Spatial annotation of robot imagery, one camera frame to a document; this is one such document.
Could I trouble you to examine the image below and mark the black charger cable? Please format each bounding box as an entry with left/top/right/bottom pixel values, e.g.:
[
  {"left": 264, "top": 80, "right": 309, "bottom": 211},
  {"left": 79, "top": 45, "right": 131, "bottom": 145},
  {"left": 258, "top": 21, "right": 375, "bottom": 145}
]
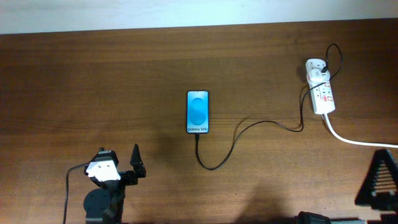
[{"left": 195, "top": 42, "right": 345, "bottom": 172}]

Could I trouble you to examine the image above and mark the white USB charger adapter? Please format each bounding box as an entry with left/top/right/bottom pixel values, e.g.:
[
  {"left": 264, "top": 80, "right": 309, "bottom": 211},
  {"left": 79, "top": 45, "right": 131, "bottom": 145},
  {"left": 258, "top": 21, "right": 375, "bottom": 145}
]
[{"left": 307, "top": 68, "right": 330, "bottom": 85}]

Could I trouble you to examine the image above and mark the white power strip cord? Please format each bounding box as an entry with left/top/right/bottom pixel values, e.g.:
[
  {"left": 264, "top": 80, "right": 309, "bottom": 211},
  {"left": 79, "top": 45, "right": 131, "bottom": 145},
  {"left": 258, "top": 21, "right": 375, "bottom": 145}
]
[{"left": 322, "top": 113, "right": 398, "bottom": 149}]

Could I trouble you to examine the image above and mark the white power strip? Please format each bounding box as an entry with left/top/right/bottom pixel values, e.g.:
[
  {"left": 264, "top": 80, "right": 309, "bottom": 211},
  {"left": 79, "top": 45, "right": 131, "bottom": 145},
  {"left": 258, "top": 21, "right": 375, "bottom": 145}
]
[{"left": 305, "top": 58, "right": 335, "bottom": 115}]

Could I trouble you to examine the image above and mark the blue screen smartphone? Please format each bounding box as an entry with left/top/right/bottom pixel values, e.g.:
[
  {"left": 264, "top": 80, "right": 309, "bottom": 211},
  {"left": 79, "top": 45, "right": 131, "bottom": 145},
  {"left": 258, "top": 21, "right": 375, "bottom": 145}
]
[{"left": 187, "top": 90, "right": 210, "bottom": 134}]

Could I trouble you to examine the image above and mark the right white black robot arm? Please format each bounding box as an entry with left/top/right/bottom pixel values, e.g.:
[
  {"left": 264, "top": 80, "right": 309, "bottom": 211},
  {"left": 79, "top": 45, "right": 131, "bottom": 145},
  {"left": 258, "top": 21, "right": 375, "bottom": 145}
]
[{"left": 294, "top": 149, "right": 397, "bottom": 224}]

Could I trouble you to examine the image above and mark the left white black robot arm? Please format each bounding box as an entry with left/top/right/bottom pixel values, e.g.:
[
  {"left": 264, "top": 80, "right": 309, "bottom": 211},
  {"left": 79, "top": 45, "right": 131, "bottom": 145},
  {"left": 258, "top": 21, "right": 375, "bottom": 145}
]
[{"left": 83, "top": 144, "right": 146, "bottom": 223}]

